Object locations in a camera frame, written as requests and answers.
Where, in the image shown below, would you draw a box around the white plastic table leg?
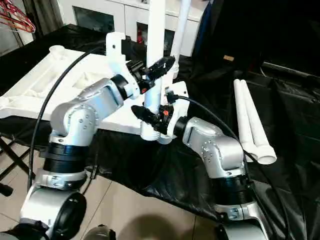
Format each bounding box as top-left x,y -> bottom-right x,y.
139,0 -> 174,145
171,0 -> 193,84
233,79 -> 261,160
240,79 -> 278,166

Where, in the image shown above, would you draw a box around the white plastic table top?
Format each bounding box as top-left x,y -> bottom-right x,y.
0,45 -> 190,146

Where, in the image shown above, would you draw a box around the white cabinet with glass doors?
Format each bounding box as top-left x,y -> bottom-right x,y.
57,0 -> 209,57

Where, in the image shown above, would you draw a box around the large black screen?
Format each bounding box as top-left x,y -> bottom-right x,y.
202,0 -> 320,71

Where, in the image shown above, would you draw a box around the black plastic mat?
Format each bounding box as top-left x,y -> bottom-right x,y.
0,24 -> 320,240

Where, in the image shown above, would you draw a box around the red clothes hangers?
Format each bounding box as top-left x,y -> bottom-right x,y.
0,0 -> 37,34

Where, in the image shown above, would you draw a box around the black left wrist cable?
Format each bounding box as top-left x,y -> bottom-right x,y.
27,44 -> 109,192

